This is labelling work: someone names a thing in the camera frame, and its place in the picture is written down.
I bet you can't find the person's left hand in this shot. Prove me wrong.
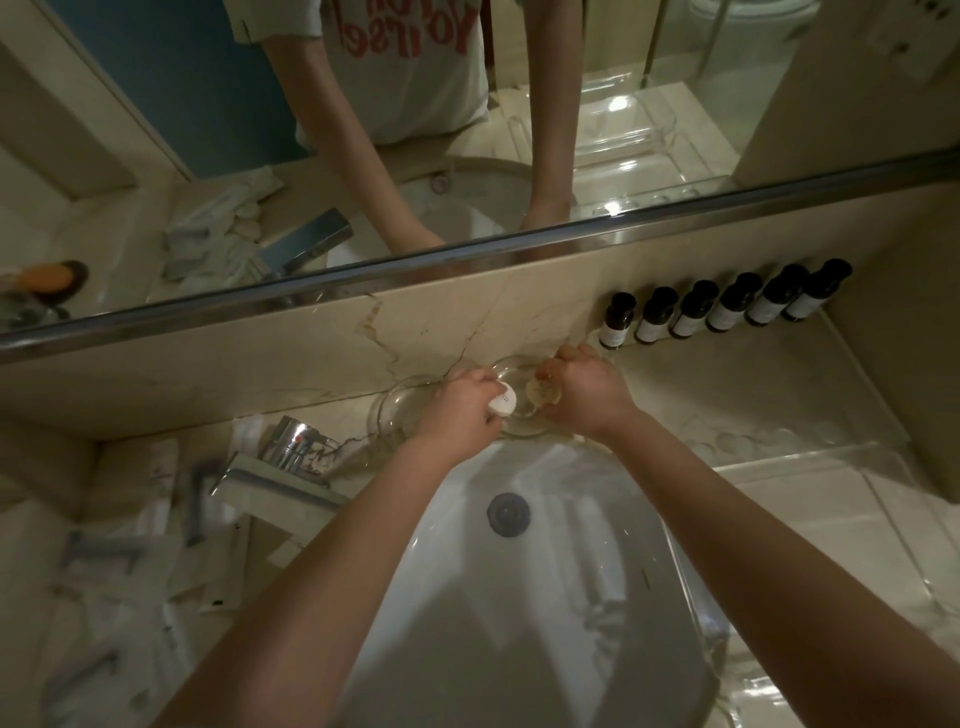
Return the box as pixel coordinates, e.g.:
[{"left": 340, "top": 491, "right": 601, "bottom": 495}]
[{"left": 414, "top": 365, "right": 519, "bottom": 461}]

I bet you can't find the pile of white toiletry packets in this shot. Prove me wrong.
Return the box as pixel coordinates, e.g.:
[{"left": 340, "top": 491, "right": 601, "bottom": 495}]
[{"left": 37, "top": 420, "right": 260, "bottom": 728}]

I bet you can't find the chrome sink faucet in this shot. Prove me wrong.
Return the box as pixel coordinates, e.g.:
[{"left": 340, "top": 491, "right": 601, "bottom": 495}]
[{"left": 210, "top": 414, "right": 354, "bottom": 528}]

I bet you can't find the grey sink drain plug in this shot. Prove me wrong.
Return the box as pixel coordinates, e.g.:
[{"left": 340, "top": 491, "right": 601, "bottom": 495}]
[{"left": 486, "top": 491, "right": 533, "bottom": 538}]

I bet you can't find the person's right forearm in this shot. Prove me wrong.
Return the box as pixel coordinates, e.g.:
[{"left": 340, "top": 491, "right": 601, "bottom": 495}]
[{"left": 573, "top": 408, "right": 960, "bottom": 728}]

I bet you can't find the person's right hand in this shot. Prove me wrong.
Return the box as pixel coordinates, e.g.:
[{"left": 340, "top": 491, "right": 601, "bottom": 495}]
[{"left": 534, "top": 343, "right": 643, "bottom": 445}]

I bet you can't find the row of black toiletry bottles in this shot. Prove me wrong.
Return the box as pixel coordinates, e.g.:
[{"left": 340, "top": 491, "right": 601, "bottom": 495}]
[{"left": 597, "top": 258, "right": 854, "bottom": 351}]

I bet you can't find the white sink basin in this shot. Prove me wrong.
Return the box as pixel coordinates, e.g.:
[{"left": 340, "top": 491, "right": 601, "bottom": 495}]
[{"left": 330, "top": 435, "right": 735, "bottom": 728}]

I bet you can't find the round clear glass dish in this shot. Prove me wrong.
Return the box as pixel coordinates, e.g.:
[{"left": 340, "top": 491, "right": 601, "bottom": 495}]
[
  {"left": 367, "top": 375, "right": 451, "bottom": 453},
  {"left": 483, "top": 354, "right": 580, "bottom": 441}
]

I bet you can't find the wall mirror with metal frame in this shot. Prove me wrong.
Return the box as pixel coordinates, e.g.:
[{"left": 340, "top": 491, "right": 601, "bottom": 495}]
[{"left": 0, "top": 0, "right": 960, "bottom": 354}]

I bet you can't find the person's left forearm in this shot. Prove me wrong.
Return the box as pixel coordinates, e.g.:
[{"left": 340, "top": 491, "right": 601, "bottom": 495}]
[{"left": 150, "top": 429, "right": 490, "bottom": 728}]

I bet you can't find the clear acrylic tray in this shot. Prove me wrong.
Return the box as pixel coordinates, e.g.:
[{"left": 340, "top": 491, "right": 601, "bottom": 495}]
[{"left": 675, "top": 315, "right": 960, "bottom": 625}]

